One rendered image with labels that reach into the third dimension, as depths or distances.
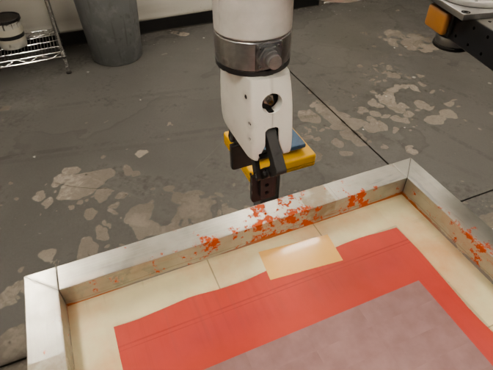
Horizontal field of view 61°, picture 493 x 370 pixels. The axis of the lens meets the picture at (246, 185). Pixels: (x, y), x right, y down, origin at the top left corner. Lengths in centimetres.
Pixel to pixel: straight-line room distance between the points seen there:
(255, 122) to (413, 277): 31
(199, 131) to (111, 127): 52
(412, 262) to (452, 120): 225
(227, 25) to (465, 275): 44
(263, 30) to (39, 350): 39
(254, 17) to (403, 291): 38
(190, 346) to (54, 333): 15
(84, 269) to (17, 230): 159
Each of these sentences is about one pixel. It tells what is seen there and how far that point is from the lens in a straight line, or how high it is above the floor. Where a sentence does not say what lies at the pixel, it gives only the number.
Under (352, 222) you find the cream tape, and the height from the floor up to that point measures 96.
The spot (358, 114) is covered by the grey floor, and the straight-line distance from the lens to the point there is 269.
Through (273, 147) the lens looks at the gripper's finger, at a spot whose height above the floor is 115.
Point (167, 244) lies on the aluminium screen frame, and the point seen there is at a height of 99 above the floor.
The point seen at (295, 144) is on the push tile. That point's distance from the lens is 74.
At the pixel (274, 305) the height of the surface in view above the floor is 96.
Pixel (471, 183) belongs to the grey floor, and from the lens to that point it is 239.
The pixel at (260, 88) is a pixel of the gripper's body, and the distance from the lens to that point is 40.
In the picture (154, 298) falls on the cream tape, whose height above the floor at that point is 96.
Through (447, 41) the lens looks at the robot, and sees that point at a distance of 97.
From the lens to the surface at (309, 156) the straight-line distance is 75.
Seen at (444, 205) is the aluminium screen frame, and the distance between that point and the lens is 66.
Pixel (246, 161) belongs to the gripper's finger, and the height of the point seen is 106.
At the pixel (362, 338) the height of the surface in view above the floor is 96.
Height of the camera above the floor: 141
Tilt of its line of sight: 43 degrees down
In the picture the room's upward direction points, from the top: straight up
